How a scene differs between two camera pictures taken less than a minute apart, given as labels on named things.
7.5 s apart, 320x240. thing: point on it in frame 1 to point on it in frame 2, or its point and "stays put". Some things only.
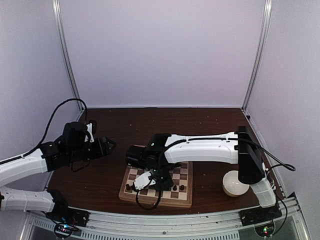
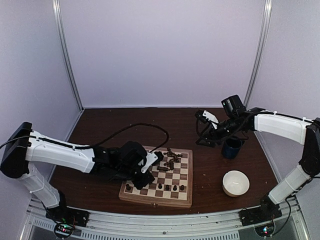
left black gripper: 102,148 to 148,178
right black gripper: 169,182 to 210,133
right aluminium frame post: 262,39 stays put
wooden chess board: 180,195 stays put
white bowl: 232,185 stays put
